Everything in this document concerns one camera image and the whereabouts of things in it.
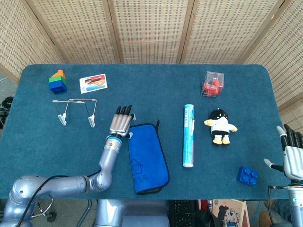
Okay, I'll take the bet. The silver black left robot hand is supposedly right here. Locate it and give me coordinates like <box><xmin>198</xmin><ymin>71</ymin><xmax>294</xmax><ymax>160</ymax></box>
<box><xmin>108</xmin><ymin>105</ymin><xmax>137</xmax><ymax>138</ymax></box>

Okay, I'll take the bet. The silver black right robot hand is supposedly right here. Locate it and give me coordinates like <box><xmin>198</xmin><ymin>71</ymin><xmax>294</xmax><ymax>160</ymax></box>
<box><xmin>264</xmin><ymin>123</ymin><xmax>303</xmax><ymax>182</ymax></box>

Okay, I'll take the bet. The grey blue microfibre cloth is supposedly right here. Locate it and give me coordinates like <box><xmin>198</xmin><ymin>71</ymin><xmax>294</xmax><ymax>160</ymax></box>
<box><xmin>127</xmin><ymin>120</ymin><xmax>170</xmax><ymax>195</ymax></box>

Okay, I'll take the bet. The printed picture card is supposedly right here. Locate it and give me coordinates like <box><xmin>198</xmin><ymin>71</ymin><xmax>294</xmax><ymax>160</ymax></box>
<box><xmin>79</xmin><ymin>73</ymin><xmax>108</xmax><ymax>95</ymax></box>

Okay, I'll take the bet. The single blue toy brick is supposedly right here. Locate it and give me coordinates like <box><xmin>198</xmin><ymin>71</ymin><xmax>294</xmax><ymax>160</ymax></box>
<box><xmin>236</xmin><ymin>166</ymin><xmax>259</xmax><ymax>187</ymax></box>

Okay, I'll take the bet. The blue table carpet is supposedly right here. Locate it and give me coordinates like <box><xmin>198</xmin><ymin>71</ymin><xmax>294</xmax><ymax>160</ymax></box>
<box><xmin>0</xmin><ymin>63</ymin><xmax>288</xmax><ymax>201</ymax></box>

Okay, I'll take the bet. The light blue paper roll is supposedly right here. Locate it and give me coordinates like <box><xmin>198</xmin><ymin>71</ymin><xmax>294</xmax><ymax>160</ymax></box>
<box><xmin>182</xmin><ymin>103</ymin><xmax>196</xmax><ymax>169</ymax></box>

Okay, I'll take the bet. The blue brick in stack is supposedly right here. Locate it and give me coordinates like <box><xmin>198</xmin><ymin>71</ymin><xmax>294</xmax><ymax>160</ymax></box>
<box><xmin>49</xmin><ymin>79</ymin><xmax>67</xmax><ymax>95</ymax></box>

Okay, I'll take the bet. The green brick in stack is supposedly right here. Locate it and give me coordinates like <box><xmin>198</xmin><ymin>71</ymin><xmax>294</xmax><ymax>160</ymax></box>
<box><xmin>48</xmin><ymin>75</ymin><xmax>67</xmax><ymax>86</ymax></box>

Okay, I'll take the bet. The orange brick in stack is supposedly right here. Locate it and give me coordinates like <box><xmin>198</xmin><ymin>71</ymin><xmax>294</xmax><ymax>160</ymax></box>
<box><xmin>51</xmin><ymin>69</ymin><xmax>66</xmax><ymax>79</ymax></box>

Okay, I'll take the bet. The cartoon printed box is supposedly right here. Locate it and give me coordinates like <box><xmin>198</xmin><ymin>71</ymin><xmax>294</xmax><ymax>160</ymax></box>
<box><xmin>211</xmin><ymin>199</ymin><xmax>248</xmax><ymax>227</ymax></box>

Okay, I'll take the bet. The black white penguin plush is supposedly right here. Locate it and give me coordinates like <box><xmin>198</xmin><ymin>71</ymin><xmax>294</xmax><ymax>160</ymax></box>
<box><xmin>204</xmin><ymin>108</ymin><xmax>238</xmax><ymax>145</ymax></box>

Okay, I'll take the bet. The grey robot torso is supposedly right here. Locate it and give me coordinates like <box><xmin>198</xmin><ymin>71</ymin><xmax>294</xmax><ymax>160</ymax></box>
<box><xmin>94</xmin><ymin>199</ymin><xmax>170</xmax><ymax>227</ymax></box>

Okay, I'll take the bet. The bamboo folding screen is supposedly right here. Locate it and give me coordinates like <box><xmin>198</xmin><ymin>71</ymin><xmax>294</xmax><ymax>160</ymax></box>
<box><xmin>0</xmin><ymin>0</ymin><xmax>303</xmax><ymax>133</ymax></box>

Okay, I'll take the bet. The red white box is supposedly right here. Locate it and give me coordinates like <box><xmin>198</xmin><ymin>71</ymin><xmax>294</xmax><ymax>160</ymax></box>
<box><xmin>198</xmin><ymin>200</ymin><xmax>213</xmax><ymax>211</ymax></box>

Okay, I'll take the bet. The clear box of red parts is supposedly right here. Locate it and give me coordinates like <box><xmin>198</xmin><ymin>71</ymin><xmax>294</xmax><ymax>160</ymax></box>
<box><xmin>201</xmin><ymin>71</ymin><xmax>225</xmax><ymax>97</ymax></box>

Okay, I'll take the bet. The black bag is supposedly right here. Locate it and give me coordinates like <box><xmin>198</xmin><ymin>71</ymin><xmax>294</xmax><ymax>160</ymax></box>
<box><xmin>195</xmin><ymin>209</ymin><xmax>221</xmax><ymax>227</ymax></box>

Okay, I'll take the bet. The black keyboard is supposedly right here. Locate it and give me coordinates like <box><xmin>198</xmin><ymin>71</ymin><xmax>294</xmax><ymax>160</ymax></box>
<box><xmin>168</xmin><ymin>200</ymin><xmax>197</xmax><ymax>227</ymax></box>

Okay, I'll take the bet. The black equipment beside table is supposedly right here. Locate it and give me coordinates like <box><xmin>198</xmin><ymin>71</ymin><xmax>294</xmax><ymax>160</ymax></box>
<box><xmin>0</xmin><ymin>96</ymin><xmax>14</xmax><ymax>130</ymax></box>

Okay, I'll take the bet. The chrome stool base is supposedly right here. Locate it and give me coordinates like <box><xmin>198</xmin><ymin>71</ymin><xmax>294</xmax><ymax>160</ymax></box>
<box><xmin>30</xmin><ymin>198</ymin><xmax>57</xmax><ymax>223</ymax></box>

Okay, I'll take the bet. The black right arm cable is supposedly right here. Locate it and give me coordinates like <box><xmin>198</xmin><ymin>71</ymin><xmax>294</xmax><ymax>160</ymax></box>
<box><xmin>267</xmin><ymin>185</ymin><xmax>289</xmax><ymax>227</ymax></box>

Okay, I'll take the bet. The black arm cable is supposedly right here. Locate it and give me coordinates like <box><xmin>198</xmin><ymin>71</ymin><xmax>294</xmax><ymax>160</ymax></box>
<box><xmin>267</xmin><ymin>185</ymin><xmax>289</xmax><ymax>227</ymax></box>
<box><xmin>18</xmin><ymin>170</ymin><xmax>101</xmax><ymax>227</ymax></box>

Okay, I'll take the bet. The wire stand with white clips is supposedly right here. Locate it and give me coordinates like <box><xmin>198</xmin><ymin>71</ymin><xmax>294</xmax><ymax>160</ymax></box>
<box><xmin>52</xmin><ymin>98</ymin><xmax>98</xmax><ymax>129</ymax></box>

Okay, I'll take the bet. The thin blue cable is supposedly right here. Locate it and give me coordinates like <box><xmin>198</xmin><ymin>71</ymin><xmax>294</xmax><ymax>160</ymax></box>
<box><xmin>250</xmin><ymin>200</ymin><xmax>261</xmax><ymax>224</ymax></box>

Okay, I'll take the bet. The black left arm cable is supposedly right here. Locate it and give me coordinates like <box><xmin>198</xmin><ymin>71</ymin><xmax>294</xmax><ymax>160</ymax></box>
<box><xmin>18</xmin><ymin>170</ymin><xmax>101</xmax><ymax>227</ymax></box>

